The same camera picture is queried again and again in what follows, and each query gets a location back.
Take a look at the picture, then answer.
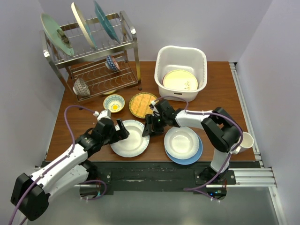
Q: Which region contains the purple cable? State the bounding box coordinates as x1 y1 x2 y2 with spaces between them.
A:
8 105 108 225
154 95 244 200

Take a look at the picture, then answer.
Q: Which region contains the blue zigzag patterned bowl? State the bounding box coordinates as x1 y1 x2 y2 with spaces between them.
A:
105 55 120 72

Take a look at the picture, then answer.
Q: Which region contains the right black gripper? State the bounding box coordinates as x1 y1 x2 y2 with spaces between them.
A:
142 114 167 137

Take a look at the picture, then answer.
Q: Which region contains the light green plate in rack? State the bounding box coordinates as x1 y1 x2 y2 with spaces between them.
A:
41 13 74 56

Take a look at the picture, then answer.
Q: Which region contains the blue plate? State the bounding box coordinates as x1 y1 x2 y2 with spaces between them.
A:
165 136 203 165

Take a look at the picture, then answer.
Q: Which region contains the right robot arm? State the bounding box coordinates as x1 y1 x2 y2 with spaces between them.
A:
142 97 244 188

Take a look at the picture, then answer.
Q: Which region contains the dark teal plate in rack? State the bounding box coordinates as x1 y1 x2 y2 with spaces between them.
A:
93 0 120 44

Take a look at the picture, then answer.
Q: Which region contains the steel two-tier dish rack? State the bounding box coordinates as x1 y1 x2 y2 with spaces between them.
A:
39 11 142 105

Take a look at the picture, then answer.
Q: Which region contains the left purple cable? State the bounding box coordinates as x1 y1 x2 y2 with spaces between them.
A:
8 105 108 225

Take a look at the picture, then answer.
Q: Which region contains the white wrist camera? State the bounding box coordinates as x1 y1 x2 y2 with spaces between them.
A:
149 99 159 110
93 109 111 121

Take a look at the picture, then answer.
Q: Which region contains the white paper cup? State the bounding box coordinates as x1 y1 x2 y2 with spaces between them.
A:
233 132 254 155

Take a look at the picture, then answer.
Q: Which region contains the white scalloped plate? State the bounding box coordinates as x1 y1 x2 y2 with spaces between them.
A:
164 127 200 160
111 120 150 158

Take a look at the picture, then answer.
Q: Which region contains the white plastic bin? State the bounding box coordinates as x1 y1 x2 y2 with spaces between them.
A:
154 45 208 102

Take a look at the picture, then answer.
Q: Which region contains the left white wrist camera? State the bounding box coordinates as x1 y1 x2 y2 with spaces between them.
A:
93 109 111 121

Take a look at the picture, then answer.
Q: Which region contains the woven bamboo tray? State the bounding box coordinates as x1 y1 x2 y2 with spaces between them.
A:
129 92 157 119

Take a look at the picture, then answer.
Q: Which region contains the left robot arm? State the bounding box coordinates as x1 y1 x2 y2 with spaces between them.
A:
9 118 129 224

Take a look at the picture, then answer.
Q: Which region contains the small teal patterned bowl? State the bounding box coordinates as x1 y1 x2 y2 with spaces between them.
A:
103 94 125 113

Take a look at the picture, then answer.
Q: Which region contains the grey patterned bowl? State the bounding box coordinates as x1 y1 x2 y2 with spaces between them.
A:
73 78 90 97

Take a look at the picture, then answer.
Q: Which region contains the green cream leaf plate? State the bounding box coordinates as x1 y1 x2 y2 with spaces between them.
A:
164 69 198 91

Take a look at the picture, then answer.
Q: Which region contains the cream rimmed teal plate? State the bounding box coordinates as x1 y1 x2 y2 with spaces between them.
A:
71 2 97 50

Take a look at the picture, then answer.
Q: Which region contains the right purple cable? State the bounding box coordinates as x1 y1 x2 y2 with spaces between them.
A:
154 95 244 200

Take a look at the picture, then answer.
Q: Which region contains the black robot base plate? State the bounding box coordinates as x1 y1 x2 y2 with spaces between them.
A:
42 160 237 196

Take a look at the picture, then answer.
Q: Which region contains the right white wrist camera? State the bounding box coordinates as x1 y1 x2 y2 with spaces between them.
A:
149 99 159 110

